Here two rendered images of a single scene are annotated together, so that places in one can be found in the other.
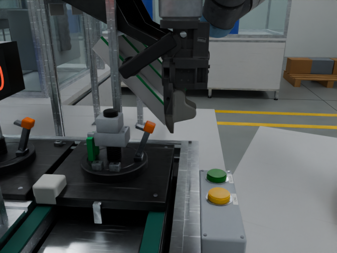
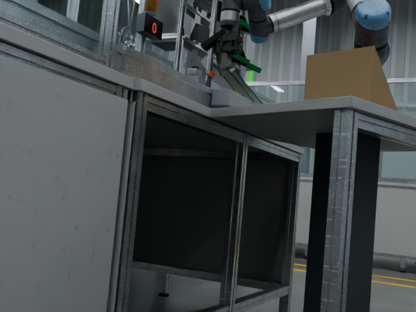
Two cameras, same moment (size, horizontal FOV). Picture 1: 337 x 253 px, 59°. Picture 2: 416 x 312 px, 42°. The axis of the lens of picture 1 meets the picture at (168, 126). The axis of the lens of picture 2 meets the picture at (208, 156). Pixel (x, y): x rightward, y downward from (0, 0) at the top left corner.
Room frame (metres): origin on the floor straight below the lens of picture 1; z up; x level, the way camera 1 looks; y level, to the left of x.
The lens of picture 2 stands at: (-1.40, -0.76, 0.57)
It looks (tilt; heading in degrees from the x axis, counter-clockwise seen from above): 4 degrees up; 22
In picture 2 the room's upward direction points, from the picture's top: 5 degrees clockwise
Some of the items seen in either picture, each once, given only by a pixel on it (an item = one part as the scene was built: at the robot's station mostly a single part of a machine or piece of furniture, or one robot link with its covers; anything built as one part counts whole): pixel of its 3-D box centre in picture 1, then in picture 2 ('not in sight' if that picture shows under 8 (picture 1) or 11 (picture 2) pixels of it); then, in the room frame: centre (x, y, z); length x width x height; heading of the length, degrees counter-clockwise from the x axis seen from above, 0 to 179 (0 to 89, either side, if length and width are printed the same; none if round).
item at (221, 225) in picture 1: (217, 211); (231, 102); (0.46, -0.09, 0.93); 0.21 x 0.07 x 0.06; 175
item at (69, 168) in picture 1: (115, 169); not in sight; (0.56, 0.11, 0.96); 0.24 x 0.24 x 0.02; 85
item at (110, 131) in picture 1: (107, 126); (192, 75); (0.56, 0.13, 1.06); 0.08 x 0.04 x 0.07; 85
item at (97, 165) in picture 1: (97, 165); not in sight; (0.51, 0.14, 1.00); 0.02 x 0.01 x 0.02; 85
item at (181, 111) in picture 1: (180, 113); (225, 64); (0.53, -0.02, 1.10); 0.06 x 0.03 x 0.09; 85
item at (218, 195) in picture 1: (218, 197); not in sight; (0.46, -0.09, 0.96); 0.04 x 0.04 x 0.02
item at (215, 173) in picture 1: (216, 177); not in sight; (0.53, -0.10, 0.96); 0.04 x 0.04 x 0.02
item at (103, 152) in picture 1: (114, 161); not in sight; (0.56, 0.11, 0.98); 0.14 x 0.14 x 0.02
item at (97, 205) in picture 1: (98, 212); not in sight; (0.44, 0.13, 0.95); 0.01 x 0.01 x 0.04; 85
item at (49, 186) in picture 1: (50, 189); not in sight; (0.47, 0.22, 0.97); 0.05 x 0.05 x 0.04; 85
